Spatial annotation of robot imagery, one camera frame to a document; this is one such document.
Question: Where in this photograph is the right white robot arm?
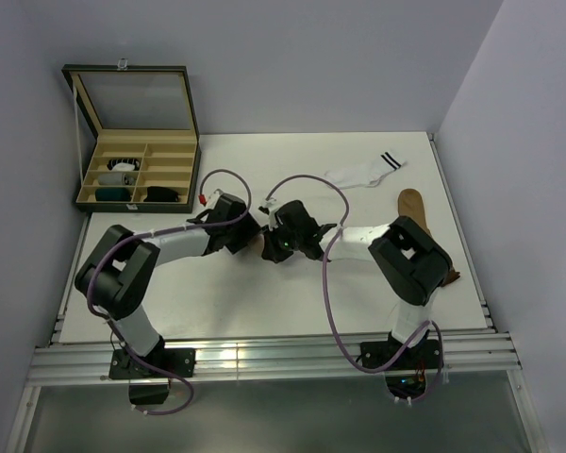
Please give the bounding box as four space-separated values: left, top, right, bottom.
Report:
258 200 453 368

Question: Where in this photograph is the black compartment storage box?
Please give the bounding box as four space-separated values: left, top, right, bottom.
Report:
61 59 201 213

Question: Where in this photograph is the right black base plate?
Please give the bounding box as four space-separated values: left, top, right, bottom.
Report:
352 337 442 395

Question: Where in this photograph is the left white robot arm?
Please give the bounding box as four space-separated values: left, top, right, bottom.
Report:
75 193 260 377

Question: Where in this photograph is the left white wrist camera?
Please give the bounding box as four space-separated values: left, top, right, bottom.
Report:
198 189 225 209

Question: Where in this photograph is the beige reindeer sock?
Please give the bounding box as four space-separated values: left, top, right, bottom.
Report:
249 234 264 256

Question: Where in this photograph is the dark green rolled sock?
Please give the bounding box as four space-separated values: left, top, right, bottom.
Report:
94 187 131 203

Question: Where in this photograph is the grey rolled sock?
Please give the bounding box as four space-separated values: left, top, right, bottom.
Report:
97 172 136 186

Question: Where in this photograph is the purple cable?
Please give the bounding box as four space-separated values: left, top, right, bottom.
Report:
266 174 447 405
85 169 252 417

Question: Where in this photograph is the black white rolled sock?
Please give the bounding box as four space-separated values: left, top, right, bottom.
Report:
107 157 141 172

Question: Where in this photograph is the brown sock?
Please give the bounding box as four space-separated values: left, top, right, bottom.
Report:
397 188 461 287

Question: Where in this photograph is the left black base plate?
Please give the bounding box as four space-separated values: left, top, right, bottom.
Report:
108 338 196 416

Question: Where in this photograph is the white striped sock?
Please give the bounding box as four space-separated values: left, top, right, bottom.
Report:
324 151 407 189

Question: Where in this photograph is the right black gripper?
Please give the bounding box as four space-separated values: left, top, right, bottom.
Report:
263 218 304 263

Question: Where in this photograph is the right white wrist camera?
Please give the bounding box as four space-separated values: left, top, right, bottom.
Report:
258 197 281 230

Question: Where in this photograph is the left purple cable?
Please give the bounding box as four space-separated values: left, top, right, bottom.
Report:
85 169 252 417

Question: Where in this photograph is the aluminium mounting rail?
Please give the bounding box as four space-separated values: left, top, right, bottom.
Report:
25 331 522 387

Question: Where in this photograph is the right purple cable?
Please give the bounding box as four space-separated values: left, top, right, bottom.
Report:
266 174 447 405

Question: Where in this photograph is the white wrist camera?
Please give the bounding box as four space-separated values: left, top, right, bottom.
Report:
198 189 225 209
258 197 281 230

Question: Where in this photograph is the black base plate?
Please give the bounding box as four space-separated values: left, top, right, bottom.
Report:
352 337 442 395
108 338 196 416

